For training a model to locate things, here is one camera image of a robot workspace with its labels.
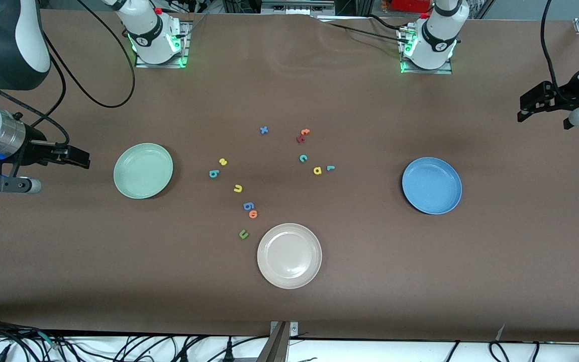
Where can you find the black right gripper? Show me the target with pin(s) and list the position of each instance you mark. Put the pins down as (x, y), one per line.
(34, 149)

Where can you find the grey equipment rack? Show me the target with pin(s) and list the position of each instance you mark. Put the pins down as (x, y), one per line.
(297, 6)

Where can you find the white paper scrap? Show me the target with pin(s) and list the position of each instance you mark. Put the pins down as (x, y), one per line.
(500, 333)

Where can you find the beige plate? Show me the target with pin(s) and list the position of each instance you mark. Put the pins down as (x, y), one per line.
(289, 256)

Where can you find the blue plate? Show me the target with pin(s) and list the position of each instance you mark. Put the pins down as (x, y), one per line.
(431, 185)

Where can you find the light green plate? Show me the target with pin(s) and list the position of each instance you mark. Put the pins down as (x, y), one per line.
(143, 171)

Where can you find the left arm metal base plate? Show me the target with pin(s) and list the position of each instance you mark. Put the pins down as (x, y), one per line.
(445, 71)

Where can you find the aluminium frame profile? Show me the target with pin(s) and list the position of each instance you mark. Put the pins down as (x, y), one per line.
(277, 347)

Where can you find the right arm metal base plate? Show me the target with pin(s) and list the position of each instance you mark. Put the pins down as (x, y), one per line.
(141, 63)

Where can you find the red box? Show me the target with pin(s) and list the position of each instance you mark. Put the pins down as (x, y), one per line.
(410, 5)

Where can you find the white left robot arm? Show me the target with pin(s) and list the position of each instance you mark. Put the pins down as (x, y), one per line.
(438, 45)

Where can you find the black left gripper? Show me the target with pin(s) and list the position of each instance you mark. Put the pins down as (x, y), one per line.
(562, 96)

